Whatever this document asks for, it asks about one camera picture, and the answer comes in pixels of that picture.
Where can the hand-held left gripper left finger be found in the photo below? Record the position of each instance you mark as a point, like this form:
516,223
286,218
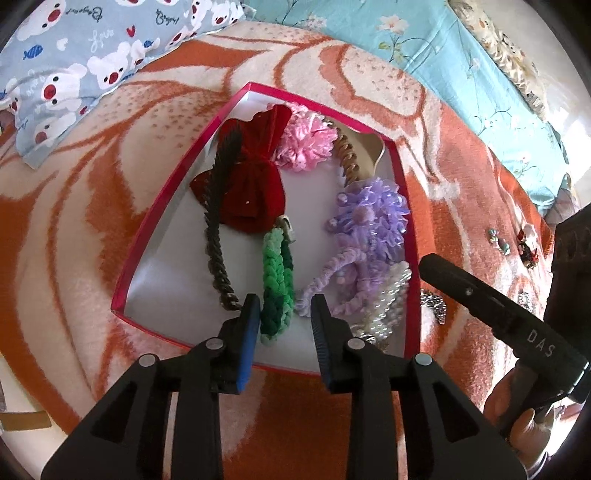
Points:
248,341

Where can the beige patterned pillow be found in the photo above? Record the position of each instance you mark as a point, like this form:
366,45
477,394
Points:
503,41

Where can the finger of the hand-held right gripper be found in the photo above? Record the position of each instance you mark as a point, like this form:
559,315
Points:
572,277
461,290

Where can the blue bear print pillow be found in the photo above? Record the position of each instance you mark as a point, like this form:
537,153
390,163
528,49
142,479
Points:
92,60

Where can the orange and cream blanket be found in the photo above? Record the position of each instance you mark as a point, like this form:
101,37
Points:
92,184

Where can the red and black hair clip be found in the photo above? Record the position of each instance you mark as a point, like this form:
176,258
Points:
528,249

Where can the gold hair clip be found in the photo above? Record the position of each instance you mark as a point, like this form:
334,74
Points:
348,157

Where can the purple scrunchie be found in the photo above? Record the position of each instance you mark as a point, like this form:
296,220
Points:
332,270

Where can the pastel bead hair clip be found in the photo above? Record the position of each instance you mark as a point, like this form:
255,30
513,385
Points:
501,242

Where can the red box with white inside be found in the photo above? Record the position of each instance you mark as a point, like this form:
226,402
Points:
175,258

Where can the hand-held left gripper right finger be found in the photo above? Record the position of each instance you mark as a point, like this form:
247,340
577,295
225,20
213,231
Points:
323,341

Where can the person's right hand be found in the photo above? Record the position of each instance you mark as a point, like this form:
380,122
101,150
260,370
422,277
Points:
528,438

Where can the yellow wooden bar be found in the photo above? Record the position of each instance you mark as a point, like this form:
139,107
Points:
23,421

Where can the red velvet bow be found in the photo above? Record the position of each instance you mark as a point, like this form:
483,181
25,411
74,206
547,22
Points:
254,194

